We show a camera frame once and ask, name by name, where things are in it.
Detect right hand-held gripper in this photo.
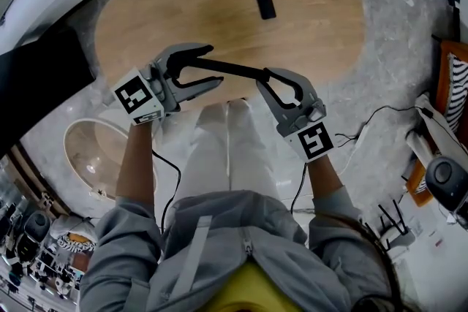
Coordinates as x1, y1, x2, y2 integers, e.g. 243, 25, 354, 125
255, 67, 336, 162

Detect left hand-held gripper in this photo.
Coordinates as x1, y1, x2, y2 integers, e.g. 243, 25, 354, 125
111, 42, 224, 126

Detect black framed picture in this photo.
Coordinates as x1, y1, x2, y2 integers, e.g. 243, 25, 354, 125
182, 55, 272, 83

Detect person's left forearm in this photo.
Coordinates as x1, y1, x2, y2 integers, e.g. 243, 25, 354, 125
115, 120, 155, 202

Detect person's right forearm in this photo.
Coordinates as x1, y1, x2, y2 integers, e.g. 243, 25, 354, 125
306, 152, 347, 202

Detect wooden coffee table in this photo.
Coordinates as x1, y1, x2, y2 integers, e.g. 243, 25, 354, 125
94, 0, 366, 113

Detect white power strip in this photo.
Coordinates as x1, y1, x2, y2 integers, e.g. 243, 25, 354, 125
343, 120, 371, 172

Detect person's white trousers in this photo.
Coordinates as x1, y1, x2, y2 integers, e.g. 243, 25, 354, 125
178, 98, 283, 202

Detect black cabinet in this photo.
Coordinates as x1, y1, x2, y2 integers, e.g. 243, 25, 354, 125
0, 27, 97, 158

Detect person's grey jacket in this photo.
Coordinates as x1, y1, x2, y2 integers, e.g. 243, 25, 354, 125
78, 189, 403, 312

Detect orange sofa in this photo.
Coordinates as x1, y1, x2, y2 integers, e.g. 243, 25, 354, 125
405, 39, 468, 208

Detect black white striped cushion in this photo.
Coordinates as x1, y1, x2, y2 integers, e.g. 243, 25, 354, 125
444, 54, 468, 133

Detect person's yellow shirt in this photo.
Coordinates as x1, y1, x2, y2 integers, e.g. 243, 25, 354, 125
215, 261, 305, 312

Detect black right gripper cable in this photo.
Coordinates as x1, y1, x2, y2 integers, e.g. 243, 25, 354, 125
290, 163, 309, 216

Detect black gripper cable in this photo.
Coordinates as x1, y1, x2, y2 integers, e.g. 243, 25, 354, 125
151, 148, 183, 233
290, 163, 309, 216

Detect black power strip cable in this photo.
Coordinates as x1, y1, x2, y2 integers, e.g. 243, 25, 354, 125
334, 104, 420, 150

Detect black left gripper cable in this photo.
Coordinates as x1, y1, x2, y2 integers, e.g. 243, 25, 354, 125
151, 148, 183, 233

